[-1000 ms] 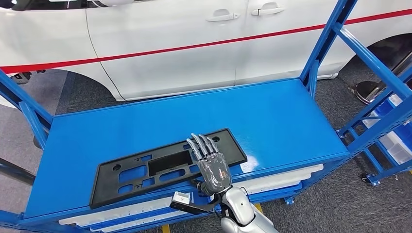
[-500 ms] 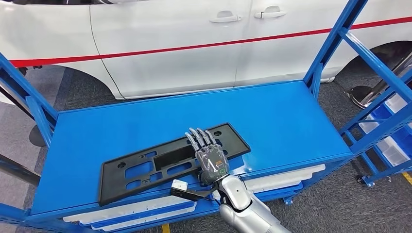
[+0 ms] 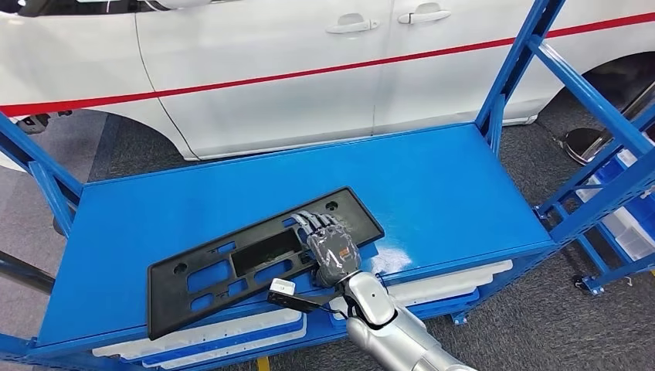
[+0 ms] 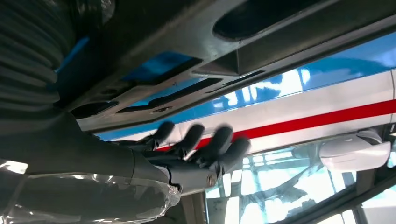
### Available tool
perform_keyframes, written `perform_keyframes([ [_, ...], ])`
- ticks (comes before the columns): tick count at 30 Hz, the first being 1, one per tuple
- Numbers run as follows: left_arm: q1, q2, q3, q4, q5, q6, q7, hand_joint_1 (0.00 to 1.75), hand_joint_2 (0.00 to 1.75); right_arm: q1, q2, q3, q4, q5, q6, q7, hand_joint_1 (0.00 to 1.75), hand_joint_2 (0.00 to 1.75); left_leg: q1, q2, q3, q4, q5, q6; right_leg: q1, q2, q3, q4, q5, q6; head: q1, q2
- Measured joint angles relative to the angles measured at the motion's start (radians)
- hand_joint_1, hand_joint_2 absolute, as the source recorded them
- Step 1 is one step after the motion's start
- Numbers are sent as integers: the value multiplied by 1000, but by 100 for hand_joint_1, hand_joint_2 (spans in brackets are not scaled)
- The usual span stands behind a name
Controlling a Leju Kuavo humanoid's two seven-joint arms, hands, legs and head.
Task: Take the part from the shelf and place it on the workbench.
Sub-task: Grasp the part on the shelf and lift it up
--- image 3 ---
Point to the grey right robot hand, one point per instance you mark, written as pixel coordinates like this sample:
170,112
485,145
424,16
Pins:
335,253

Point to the clear plastic storage box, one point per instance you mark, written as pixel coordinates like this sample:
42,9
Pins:
632,238

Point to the white car with red stripe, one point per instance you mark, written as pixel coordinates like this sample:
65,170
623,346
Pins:
256,51

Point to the chrome disc stand base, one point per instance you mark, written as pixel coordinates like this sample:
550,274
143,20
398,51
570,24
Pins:
583,143

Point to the blue rack with storage boxes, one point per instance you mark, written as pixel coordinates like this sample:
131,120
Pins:
596,286

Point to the black plastic frame part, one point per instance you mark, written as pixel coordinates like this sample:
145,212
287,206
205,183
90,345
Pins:
169,297

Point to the blue metal shelf rack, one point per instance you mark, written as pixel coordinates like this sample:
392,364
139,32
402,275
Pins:
409,179

